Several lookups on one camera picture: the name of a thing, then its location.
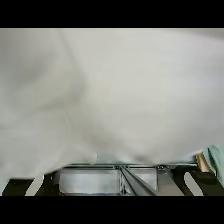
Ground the white garment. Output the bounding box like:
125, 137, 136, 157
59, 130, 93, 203
0, 28, 224, 196

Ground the silver frame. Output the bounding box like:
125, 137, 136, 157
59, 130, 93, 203
52, 162, 202, 197

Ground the pale green garment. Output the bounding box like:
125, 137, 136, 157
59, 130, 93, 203
203, 143, 224, 188

